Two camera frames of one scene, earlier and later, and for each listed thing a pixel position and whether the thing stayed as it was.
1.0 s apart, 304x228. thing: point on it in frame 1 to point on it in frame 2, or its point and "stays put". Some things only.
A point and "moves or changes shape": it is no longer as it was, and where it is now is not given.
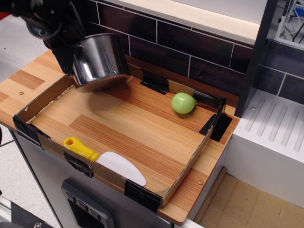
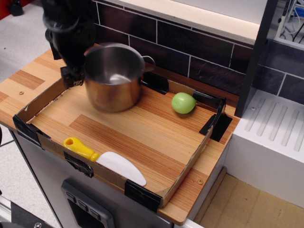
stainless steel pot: [102, 66] moves or changes shape
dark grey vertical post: [246, 90] stays put
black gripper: [57, 23] to [70, 33]
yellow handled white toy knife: [114, 162] stays put
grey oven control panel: [89, 211] stays put
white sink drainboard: [266, 148] stays put
